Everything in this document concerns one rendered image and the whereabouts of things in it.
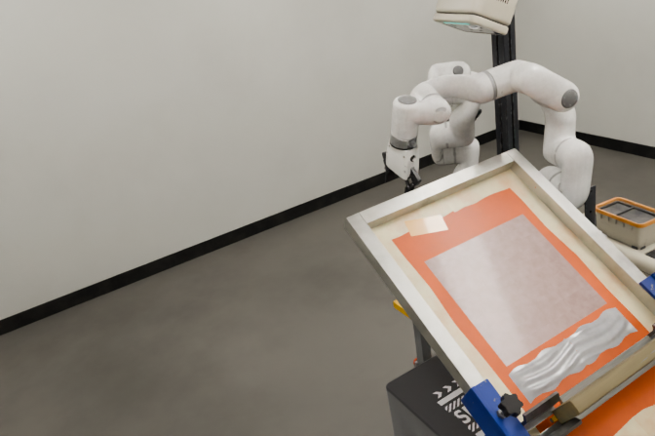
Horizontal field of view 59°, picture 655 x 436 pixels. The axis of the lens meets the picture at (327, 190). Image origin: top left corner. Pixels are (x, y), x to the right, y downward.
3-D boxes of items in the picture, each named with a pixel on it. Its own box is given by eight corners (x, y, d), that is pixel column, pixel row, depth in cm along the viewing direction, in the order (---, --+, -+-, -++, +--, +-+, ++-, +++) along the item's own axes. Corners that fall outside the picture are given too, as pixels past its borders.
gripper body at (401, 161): (425, 142, 160) (421, 176, 167) (403, 127, 167) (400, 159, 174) (404, 151, 157) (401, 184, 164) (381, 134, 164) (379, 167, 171)
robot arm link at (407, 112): (439, 86, 160) (455, 101, 153) (435, 119, 167) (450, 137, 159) (388, 94, 156) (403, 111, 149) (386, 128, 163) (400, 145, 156)
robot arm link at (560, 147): (564, 69, 172) (608, 80, 155) (554, 187, 186) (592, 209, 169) (521, 73, 169) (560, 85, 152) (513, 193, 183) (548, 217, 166)
